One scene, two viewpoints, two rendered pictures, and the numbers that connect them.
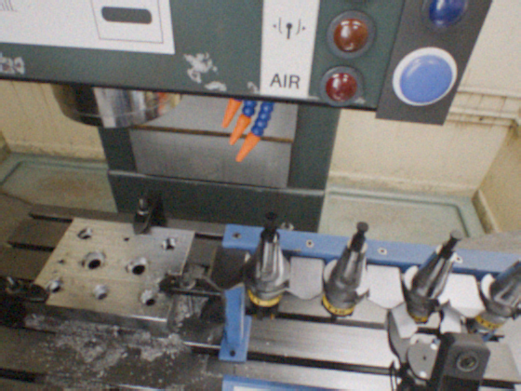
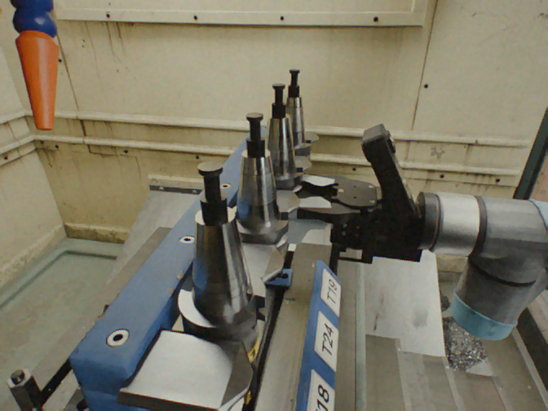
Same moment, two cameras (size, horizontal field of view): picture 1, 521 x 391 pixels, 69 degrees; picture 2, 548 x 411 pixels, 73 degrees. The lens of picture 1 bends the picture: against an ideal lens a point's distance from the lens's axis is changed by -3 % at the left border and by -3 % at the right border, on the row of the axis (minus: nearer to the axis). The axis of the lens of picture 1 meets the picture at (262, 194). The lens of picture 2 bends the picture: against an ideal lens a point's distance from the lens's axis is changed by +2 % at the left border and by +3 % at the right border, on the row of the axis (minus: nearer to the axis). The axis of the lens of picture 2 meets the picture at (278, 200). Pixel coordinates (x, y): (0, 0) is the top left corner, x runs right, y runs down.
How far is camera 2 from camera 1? 0.41 m
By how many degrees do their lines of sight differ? 66
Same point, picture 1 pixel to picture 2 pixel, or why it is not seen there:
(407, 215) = (38, 299)
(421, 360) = (357, 199)
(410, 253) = (235, 170)
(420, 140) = not seen: outside the picture
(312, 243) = (188, 236)
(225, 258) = (166, 372)
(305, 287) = (263, 259)
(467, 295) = not seen: hidden behind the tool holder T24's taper
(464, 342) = (379, 129)
